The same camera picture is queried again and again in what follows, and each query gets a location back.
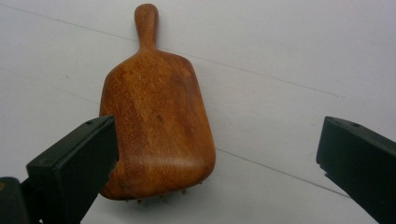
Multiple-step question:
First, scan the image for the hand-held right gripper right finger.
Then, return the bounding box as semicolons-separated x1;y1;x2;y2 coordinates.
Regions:
316;116;396;224

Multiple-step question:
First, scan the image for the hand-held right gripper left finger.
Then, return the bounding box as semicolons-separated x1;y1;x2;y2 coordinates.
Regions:
26;115;120;224

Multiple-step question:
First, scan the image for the wooden hairbrush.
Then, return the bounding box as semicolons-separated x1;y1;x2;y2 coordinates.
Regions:
98;3;217;205

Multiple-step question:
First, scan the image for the white table cover sheet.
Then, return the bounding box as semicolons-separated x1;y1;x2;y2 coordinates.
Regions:
0;0;396;224

